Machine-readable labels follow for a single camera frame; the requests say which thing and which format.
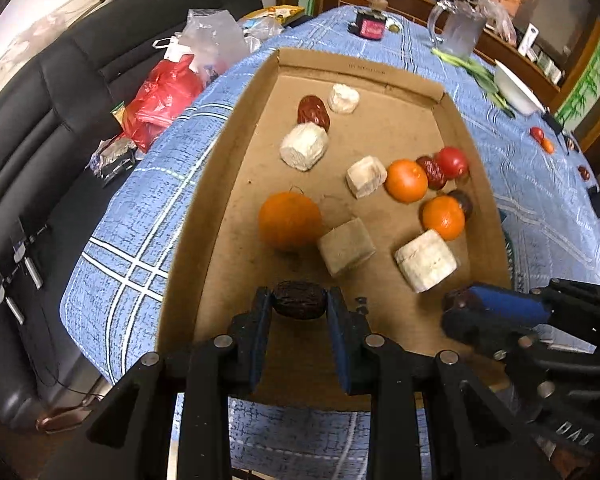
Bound white bowl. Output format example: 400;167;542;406
494;60;546;116

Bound black device with silver clips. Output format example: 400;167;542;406
0;220;48;326

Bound yellow flat box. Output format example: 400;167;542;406
242;5;306;23

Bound glass pitcher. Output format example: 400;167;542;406
426;0;488;58

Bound white bag with handle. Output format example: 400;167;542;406
153;32;196;66

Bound beige cut block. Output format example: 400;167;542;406
317;217;377;277

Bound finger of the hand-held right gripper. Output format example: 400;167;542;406
462;277;600;348
441;307;542;362

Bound large orange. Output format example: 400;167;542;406
258;191;324;252

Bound white cut block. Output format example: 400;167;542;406
394;229;458;294
327;83;361;115
346;156;388;199
279;122;330;172

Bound dark jar with red label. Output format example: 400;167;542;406
349;0;387;41

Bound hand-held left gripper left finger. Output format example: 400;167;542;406
40;286;273;480

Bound large clear plastic bag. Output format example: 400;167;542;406
180;8;251;78

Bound small orange tangerine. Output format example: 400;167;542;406
421;195;467;242
385;159;429;204

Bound black leather sofa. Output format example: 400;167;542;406
0;0;313;431

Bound small clear plastic bag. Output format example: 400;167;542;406
472;0;518;47

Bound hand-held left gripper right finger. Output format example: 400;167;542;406
326;286;563;480

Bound blue plaid tablecloth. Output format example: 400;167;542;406
60;5;600;480

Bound green vegetable stalks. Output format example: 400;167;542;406
431;47;516;118

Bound brown cardboard box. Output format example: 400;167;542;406
156;47;513;413

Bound clear wrapped package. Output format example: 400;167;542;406
86;137;138;183

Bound large red date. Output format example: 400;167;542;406
297;95;332;131

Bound red plastic bag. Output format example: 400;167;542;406
121;55;206;153

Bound dark brown walnut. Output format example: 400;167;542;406
271;281;328;320

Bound wrinkled red date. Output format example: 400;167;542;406
416;156;448;191

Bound crumpled clear wrappers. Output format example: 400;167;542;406
240;16;286;53

